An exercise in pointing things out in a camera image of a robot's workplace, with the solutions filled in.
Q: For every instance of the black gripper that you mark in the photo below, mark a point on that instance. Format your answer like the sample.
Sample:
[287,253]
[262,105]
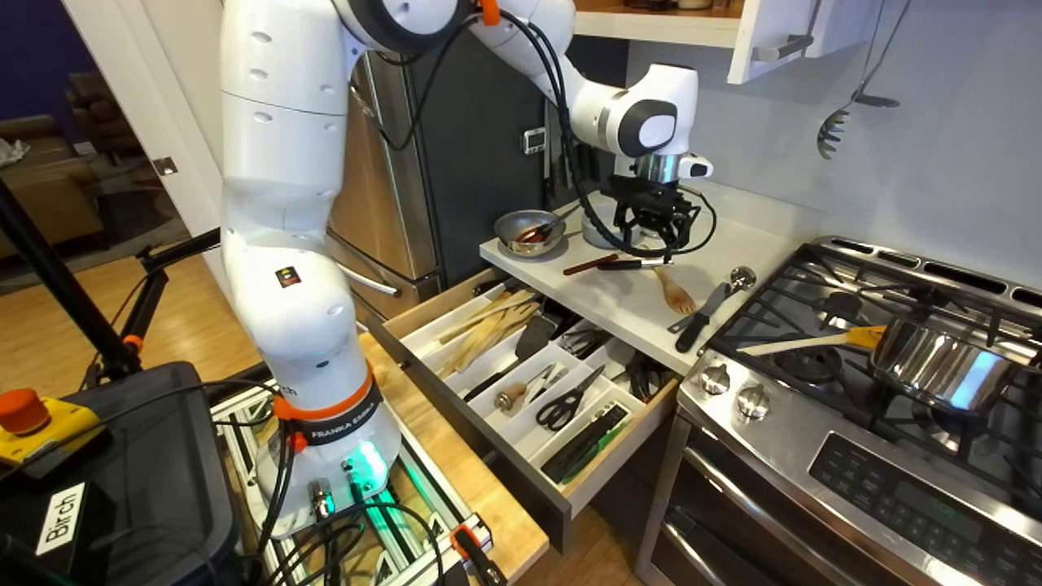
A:
[656,201]

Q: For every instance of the wooden slotted spatula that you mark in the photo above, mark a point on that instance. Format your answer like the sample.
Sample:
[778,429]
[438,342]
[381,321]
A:
[676,298]

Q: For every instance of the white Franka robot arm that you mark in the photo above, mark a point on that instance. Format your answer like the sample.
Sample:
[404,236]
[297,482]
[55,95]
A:
[286,119]

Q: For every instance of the black spatula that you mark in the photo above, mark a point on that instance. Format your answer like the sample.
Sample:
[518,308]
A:
[521,352]

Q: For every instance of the open wooden kitchen drawer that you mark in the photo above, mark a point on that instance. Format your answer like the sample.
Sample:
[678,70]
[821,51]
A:
[521,457]

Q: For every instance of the small metal bowl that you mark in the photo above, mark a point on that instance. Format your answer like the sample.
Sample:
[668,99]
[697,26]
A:
[532,233]

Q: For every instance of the black kitchen utensil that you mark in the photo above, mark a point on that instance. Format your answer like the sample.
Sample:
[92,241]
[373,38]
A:
[648,379]

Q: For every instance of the silver stove knob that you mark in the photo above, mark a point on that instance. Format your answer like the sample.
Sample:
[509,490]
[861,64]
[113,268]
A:
[714,379]
[752,401]

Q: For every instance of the silver peeler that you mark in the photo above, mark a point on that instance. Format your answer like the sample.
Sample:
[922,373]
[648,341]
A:
[545,382]

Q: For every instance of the long wooden utensil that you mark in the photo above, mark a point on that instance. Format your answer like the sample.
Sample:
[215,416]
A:
[489,314]
[494,341]

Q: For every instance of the black and green knives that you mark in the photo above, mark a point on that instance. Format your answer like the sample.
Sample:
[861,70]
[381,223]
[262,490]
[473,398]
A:
[587,444]

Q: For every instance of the small brass utensil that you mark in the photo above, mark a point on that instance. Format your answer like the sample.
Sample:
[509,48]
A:
[514,398]

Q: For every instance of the stainless steel fridge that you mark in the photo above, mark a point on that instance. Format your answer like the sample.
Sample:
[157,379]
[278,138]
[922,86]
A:
[392,206]

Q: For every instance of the stainless steel gas stove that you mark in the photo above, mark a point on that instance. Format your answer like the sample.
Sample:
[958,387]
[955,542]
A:
[867,490]

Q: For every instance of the white door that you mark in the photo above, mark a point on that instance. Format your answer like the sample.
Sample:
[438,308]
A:
[165,86]

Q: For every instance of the black equipment case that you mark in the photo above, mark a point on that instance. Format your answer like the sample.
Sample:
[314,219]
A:
[151,490]

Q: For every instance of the black tripod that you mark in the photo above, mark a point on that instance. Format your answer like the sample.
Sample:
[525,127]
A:
[67,293]

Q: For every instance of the brown sofa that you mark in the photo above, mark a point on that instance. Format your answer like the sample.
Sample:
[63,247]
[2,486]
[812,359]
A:
[37,201]

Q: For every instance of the yellow emergency stop button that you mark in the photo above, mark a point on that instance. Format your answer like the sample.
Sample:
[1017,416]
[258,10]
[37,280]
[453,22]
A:
[37,420]

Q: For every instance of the white case label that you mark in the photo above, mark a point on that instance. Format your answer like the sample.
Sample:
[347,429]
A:
[60,518]

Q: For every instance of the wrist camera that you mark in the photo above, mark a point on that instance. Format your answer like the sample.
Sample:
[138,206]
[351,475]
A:
[694,168]

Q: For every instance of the white wall cabinet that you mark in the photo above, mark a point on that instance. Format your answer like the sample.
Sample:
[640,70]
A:
[661,24]

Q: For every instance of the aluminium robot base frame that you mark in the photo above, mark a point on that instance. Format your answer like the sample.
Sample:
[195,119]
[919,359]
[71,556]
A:
[436,510]

